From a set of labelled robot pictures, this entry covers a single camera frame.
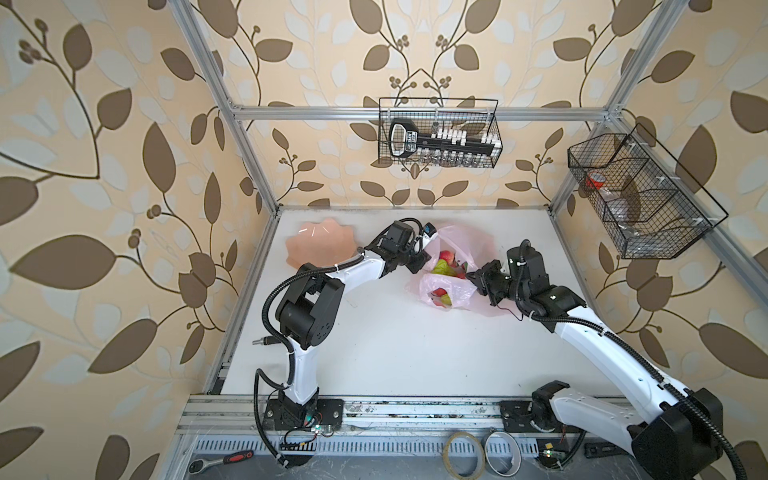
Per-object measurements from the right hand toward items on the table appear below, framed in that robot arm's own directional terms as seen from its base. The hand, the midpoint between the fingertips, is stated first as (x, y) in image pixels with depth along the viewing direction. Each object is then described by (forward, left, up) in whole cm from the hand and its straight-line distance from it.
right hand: (464, 275), depth 77 cm
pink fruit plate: (+28, +45, -19) cm, 56 cm away
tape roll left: (-38, 0, -17) cm, 41 cm away
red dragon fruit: (+14, 0, -16) cm, 22 cm away
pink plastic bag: (+9, -3, +1) cm, 10 cm away
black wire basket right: (+10, -46, +14) cm, 49 cm away
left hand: (+15, +7, -8) cm, 18 cm away
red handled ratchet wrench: (-37, +65, -20) cm, 77 cm away
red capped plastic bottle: (+22, -38, +13) cm, 46 cm away
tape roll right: (-37, -6, -21) cm, 43 cm away
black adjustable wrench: (-37, -28, -20) cm, 51 cm away
